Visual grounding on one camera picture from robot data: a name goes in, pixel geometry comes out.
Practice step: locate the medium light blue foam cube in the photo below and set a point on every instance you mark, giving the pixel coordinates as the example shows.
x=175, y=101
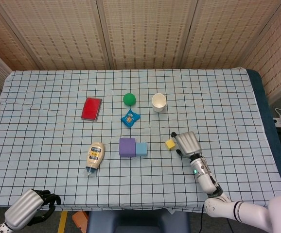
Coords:
x=141, y=149

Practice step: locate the large purple foam cube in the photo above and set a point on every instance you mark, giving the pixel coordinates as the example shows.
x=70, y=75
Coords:
x=127, y=148

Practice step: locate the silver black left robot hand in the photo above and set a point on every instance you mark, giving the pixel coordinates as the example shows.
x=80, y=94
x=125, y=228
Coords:
x=23, y=208

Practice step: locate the small yellow foam cube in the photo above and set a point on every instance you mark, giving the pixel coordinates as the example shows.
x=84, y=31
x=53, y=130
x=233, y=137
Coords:
x=170, y=144

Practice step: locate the beige woven folding screen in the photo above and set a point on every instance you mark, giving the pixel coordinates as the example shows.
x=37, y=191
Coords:
x=143, y=31

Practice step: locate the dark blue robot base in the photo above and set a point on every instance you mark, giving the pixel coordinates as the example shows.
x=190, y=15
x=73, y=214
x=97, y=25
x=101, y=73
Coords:
x=138, y=222

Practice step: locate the orange object on floor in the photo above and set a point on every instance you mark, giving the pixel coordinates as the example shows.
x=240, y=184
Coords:
x=79, y=219

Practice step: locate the blue snack packet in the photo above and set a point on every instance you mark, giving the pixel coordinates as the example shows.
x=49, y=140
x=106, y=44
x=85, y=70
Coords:
x=130, y=118

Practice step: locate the white paper cup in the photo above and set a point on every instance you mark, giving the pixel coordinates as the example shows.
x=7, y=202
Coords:
x=159, y=103

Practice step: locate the mayonnaise squeeze bottle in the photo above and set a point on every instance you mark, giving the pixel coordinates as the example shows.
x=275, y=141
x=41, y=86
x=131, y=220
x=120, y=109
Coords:
x=96, y=154

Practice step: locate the light blue checkered tablecloth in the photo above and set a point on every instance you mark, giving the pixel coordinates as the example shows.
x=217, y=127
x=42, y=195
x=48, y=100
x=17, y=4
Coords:
x=45, y=145

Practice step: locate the dark blue padded table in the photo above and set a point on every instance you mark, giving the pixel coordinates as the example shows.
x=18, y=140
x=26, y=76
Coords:
x=264, y=102

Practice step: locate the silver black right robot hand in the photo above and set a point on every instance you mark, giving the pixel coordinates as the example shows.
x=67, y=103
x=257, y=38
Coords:
x=188, y=144

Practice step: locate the red flat case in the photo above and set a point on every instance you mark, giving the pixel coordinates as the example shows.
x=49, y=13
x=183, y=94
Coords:
x=91, y=108

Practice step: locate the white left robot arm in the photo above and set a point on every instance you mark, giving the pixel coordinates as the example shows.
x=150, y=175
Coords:
x=0, y=229

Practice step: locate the green ball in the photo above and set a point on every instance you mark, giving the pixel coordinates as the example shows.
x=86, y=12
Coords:
x=129, y=99

